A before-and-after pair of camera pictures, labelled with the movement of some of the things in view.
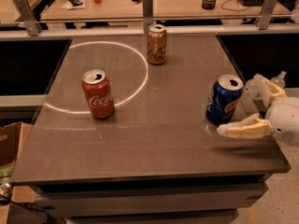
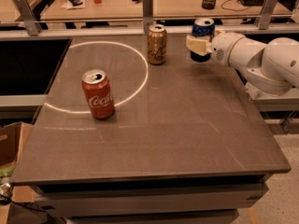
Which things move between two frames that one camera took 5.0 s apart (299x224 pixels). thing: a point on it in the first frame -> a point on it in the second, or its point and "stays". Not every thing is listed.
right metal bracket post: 263,21 stays
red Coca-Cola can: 97,86 stays
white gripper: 285,117 -> 220,49
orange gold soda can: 157,44 stays
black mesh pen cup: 208,2 stays
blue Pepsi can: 223,99 -> 202,27
